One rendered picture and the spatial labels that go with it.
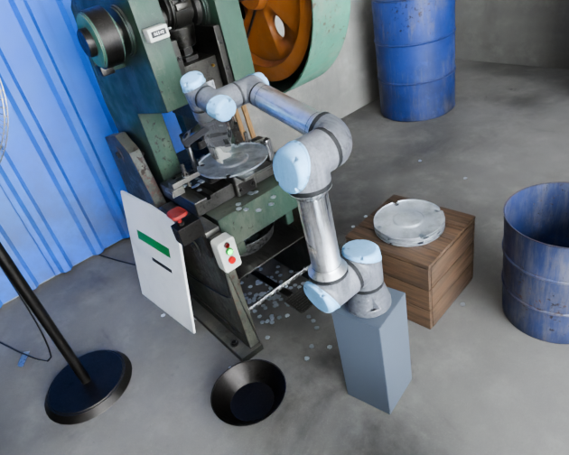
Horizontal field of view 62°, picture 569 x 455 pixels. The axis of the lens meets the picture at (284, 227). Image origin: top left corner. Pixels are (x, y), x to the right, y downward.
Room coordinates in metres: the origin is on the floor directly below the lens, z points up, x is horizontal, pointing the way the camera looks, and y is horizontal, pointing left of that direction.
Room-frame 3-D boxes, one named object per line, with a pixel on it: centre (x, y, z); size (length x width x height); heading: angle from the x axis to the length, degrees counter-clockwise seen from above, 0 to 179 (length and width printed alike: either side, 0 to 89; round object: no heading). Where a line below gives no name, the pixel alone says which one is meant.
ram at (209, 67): (1.82, 0.18, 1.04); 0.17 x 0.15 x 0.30; 32
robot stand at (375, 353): (1.14, -0.21, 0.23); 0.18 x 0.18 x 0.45; 45
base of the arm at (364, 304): (1.14, -0.21, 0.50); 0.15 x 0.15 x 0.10
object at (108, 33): (1.74, 0.42, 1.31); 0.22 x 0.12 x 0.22; 32
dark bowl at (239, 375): (1.21, 0.29, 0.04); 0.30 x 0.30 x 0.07
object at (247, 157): (1.75, 0.14, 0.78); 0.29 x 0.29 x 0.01
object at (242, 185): (1.71, 0.11, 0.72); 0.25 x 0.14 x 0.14; 32
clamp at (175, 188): (1.76, 0.35, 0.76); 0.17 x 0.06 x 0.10; 122
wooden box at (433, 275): (1.62, -0.52, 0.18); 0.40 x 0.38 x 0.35; 39
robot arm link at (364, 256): (1.14, -0.20, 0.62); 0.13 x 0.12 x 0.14; 122
